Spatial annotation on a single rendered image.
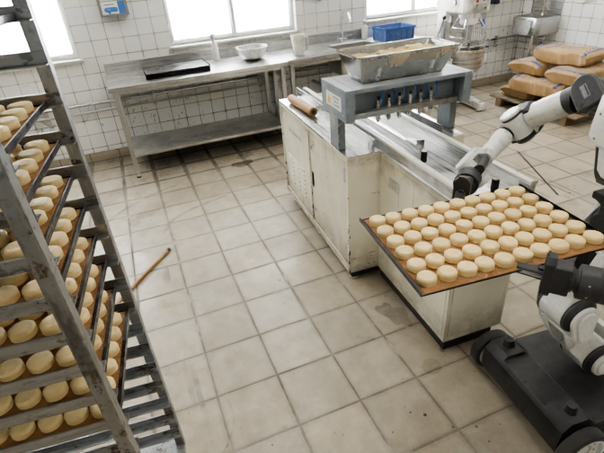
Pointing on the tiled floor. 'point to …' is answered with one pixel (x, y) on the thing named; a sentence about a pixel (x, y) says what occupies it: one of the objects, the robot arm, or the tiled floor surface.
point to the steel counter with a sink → (135, 80)
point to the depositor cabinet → (338, 182)
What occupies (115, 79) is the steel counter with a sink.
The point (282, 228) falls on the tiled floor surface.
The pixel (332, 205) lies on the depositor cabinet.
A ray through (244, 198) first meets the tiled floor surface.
